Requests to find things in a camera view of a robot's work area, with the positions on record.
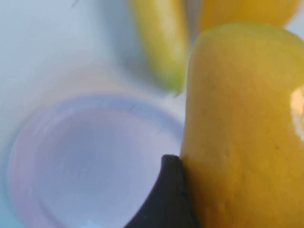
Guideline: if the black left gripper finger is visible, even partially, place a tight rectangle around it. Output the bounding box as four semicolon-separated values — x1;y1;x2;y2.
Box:
122;154;199;228

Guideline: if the orange mango green stem dot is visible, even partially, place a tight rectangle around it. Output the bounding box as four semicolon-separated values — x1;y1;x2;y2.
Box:
179;21;304;228

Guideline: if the yellow banana green tip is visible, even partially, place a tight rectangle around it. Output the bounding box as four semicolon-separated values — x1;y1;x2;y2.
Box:
132;0;190;95

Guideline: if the yellow mango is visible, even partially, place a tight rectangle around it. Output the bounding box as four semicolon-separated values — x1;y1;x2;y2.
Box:
198;0;301;27

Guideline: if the pink round plate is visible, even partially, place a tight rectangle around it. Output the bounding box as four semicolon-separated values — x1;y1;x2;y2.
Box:
7;92;188;228

